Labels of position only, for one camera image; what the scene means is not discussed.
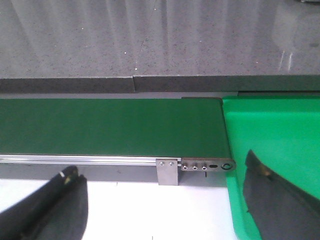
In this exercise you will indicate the green conveyor belt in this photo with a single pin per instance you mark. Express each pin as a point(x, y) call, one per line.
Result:
point(186, 127)

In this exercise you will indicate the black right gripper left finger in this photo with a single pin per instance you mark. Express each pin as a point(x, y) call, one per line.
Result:
point(56, 211)

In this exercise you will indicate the aluminium conveyor side rail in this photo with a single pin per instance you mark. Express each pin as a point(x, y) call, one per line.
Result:
point(88, 160)

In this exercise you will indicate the steel conveyor support bracket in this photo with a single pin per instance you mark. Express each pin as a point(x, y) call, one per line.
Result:
point(168, 171)

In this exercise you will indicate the green plastic bin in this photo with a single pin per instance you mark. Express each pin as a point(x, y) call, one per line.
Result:
point(284, 134)

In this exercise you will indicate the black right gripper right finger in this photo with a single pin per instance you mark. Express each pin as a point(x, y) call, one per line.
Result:
point(280, 209)

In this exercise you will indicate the steel conveyor end plate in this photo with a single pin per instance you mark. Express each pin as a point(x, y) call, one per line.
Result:
point(205, 164)

